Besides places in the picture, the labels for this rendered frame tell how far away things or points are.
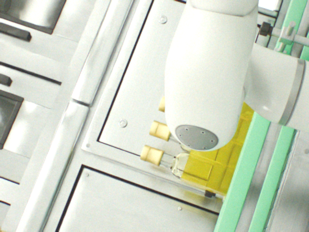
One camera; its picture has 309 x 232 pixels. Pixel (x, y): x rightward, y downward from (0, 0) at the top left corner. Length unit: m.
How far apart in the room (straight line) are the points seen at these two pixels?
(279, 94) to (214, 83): 0.15
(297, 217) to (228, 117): 0.43
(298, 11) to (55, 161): 0.65
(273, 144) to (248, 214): 0.14
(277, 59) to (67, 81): 0.79
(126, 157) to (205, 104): 0.72
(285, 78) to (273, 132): 0.37
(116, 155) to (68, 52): 0.31
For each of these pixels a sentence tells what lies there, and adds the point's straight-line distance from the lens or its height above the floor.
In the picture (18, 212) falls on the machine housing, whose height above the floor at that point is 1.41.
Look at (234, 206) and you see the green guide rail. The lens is 1.14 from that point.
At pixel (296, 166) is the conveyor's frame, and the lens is 1.15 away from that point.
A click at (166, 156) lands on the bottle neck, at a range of 1.28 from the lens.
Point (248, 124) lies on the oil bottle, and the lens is 1.28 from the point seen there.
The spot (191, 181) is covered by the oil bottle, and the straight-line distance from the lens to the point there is 1.26.
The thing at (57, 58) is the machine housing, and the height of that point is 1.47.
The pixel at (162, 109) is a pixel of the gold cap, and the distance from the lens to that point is 1.30.
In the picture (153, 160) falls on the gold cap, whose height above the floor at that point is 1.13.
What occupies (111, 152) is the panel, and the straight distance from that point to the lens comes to 1.42.
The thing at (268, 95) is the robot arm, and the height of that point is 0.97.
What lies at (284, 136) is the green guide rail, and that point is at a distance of 1.17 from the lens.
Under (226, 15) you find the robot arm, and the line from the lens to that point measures 0.71.
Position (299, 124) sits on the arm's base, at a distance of 0.83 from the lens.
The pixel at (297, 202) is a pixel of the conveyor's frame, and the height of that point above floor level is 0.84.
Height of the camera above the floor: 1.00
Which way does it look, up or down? 7 degrees up
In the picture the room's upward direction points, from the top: 71 degrees counter-clockwise
